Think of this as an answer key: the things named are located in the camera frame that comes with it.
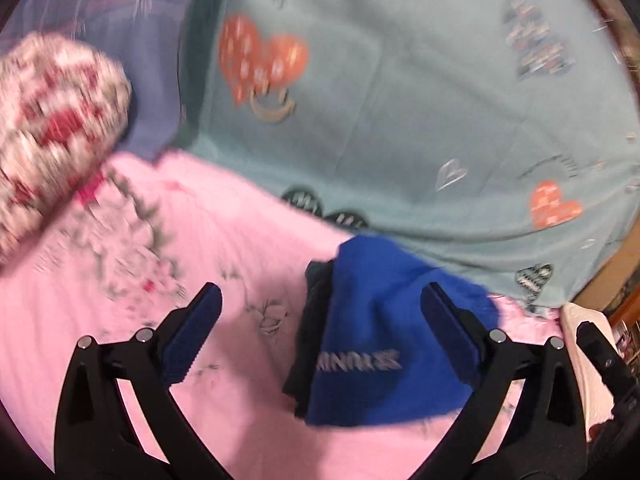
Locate teal heart-print sheet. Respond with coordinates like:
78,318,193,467
179,0,640,307

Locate folded dark clothes stack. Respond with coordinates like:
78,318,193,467
281,259,343,420

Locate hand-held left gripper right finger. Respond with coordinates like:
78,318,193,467
414,282,587,480

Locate wooden display cabinet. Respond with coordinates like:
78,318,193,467
572,237,640,361

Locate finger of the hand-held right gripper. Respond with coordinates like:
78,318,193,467
576,320,640,407

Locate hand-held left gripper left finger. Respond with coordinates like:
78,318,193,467
54,282,232,480

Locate red floral quilted pillow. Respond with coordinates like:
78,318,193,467
0,31,134,267

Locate purple plaid sheet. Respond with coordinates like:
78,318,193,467
0,0,237,167

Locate blue and red pants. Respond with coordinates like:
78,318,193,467
304,234,502,428

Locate pink floral bedsheet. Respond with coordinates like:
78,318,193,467
0,151,576,480

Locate cream quilted pillow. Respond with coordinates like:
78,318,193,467
559,302,623,442

